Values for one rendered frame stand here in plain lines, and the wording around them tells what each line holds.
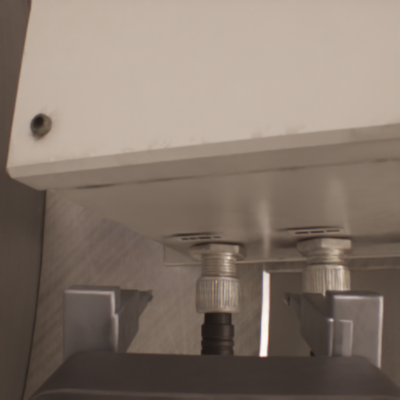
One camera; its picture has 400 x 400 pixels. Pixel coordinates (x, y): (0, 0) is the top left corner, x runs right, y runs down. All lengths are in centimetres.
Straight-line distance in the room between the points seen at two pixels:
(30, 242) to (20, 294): 2
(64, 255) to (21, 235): 2
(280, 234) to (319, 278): 2
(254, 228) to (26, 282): 13
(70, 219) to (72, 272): 2
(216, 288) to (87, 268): 8
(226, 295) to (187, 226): 3
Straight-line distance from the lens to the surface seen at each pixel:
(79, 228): 25
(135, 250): 23
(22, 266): 25
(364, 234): 17
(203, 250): 18
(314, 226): 15
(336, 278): 17
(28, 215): 25
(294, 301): 17
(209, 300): 17
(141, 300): 16
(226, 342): 18
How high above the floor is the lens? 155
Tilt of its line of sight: 4 degrees down
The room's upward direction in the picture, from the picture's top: 45 degrees clockwise
